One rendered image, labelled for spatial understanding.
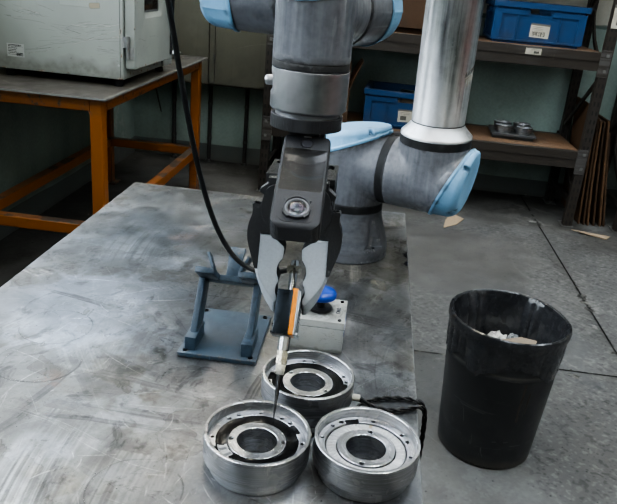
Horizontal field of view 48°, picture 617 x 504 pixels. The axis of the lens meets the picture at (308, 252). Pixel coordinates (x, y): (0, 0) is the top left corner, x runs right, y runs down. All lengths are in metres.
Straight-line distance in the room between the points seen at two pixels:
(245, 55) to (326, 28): 3.85
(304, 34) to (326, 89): 0.05
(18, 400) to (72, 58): 2.24
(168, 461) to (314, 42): 0.43
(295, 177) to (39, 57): 2.43
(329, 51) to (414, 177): 0.50
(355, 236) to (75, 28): 1.96
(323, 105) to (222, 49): 3.87
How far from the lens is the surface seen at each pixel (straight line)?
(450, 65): 1.08
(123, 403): 0.81
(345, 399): 0.77
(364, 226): 1.19
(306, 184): 0.63
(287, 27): 0.65
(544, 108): 4.79
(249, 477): 0.66
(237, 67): 4.50
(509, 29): 4.19
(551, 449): 2.27
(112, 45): 2.88
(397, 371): 0.90
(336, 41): 0.65
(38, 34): 3.00
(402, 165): 1.12
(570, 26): 4.25
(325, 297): 0.90
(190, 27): 4.55
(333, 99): 0.66
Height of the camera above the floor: 1.26
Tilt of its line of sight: 22 degrees down
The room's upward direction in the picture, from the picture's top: 5 degrees clockwise
